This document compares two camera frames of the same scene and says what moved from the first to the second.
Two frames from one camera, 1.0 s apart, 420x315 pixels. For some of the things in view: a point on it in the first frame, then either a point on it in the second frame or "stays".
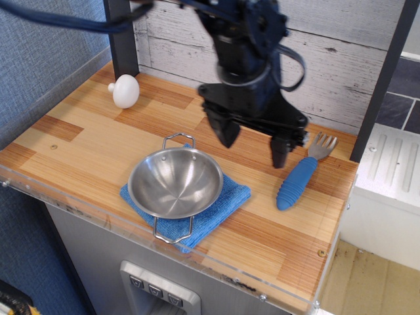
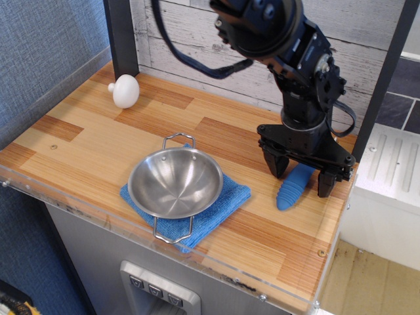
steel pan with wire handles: [174, 184] stays
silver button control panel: [149, 293] stays
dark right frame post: [407, 19] stays
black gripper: [262, 106] to [313, 146]
